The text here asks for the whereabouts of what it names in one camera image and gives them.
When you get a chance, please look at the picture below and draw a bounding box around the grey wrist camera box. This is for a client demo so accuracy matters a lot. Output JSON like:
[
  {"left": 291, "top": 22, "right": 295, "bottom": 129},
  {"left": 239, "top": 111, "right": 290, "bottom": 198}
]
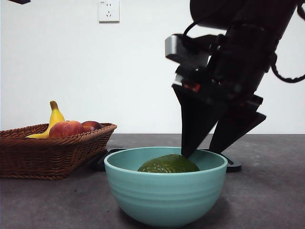
[{"left": 165, "top": 34, "right": 211, "bottom": 70}]

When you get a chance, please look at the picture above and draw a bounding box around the white wall socket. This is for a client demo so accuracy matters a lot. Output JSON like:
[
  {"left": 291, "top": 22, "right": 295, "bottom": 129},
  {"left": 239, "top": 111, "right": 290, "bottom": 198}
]
[{"left": 99, "top": 0, "right": 120, "bottom": 24}]

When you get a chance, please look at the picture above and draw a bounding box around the black camera cable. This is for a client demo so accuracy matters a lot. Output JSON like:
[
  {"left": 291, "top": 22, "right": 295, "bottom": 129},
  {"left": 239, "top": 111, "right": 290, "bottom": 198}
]
[{"left": 183, "top": 21, "right": 229, "bottom": 40}]

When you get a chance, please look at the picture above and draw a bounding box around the red yellow apple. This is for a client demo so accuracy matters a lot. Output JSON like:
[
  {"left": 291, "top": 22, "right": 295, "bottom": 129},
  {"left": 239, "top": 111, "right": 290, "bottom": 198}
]
[{"left": 49, "top": 120, "right": 84, "bottom": 138}]

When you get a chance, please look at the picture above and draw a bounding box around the green avocado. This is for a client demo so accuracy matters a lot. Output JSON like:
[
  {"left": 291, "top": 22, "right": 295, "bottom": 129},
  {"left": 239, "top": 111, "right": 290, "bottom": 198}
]
[{"left": 137, "top": 154, "right": 200, "bottom": 173}]

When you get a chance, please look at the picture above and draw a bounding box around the brown wicker basket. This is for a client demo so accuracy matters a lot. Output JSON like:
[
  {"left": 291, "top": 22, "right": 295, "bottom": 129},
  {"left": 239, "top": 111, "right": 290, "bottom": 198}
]
[{"left": 0, "top": 122, "right": 118, "bottom": 180}]

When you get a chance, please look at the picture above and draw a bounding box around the black rectangular tray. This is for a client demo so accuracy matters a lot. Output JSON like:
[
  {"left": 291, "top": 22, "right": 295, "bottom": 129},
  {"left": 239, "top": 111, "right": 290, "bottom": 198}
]
[{"left": 90, "top": 148, "right": 243, "bottom": 173}]

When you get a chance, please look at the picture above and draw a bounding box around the yellow banana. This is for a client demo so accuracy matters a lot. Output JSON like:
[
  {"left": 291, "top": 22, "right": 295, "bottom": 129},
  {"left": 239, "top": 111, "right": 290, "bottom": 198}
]
[{"left": 25, "top": 100, "right": 66, "bottom": 139}]

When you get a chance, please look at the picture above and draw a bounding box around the black coiled cable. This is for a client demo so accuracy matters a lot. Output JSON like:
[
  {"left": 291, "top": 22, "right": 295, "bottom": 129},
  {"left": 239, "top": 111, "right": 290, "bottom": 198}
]
[{"left": 270, "top": 3, "right": 305, "bottom": 84}]

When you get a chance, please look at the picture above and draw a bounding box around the teal ceramic bowl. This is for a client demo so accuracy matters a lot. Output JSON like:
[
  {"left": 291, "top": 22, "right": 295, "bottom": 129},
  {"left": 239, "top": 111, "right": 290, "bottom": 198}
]
[{"left": 103, "top": 146, "right": 228, "bottom": 227}]

